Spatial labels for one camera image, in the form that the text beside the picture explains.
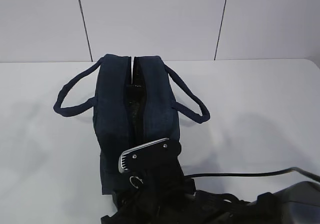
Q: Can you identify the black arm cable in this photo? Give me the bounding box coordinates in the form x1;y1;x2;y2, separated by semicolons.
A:
186;167;320;183

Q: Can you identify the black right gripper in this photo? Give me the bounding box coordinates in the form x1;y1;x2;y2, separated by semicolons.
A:
99;158;198;224

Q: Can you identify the navy blue lunch bag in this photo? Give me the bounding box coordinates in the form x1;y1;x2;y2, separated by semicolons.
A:
53;54;210;195

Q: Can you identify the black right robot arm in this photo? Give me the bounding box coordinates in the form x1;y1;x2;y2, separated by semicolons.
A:
100;163;320;223

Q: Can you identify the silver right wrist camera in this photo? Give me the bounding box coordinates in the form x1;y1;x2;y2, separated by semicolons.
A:
118;138;182;173

